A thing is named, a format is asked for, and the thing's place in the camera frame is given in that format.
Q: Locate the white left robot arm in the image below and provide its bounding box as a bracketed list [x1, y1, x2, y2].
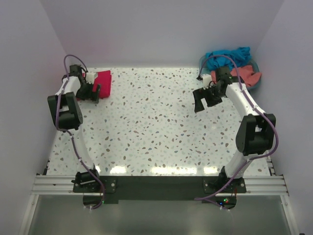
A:
[47, 65, 101, 192]

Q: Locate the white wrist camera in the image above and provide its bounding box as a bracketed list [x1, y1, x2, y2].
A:
[85, 72, 98, 84]
[201, 74, 212, 89]

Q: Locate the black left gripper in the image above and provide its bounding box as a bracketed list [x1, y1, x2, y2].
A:
[76, 81, 100, 103]

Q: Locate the magenta red t shirt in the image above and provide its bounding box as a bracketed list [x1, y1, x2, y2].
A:
[79, 70, 112, 99]

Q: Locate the translucent blue plastic basket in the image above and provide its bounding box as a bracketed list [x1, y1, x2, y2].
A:
[199, 56, 261, 90]

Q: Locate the blue t shirt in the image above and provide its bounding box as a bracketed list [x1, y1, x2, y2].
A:
[205, 47, 251, 71]

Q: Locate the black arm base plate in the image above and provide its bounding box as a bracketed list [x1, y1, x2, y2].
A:
[72, 175, 246, 209]

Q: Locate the salmon pink t shirt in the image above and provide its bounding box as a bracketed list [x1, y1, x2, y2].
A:
[210, 65, 262, 88]

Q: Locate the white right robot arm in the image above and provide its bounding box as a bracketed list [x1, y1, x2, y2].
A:
[193, 67, 278, 192]

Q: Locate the aluminium frame rail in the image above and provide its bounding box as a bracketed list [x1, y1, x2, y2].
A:
[32, 175, 289, 196]

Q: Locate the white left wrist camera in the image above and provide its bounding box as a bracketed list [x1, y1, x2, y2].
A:
[85, 72, 98, 84]

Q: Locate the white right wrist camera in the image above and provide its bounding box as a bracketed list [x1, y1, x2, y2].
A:
[201, 74, 212, 89]

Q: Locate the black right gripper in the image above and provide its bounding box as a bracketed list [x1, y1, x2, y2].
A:
[193, 85, 224, 113]

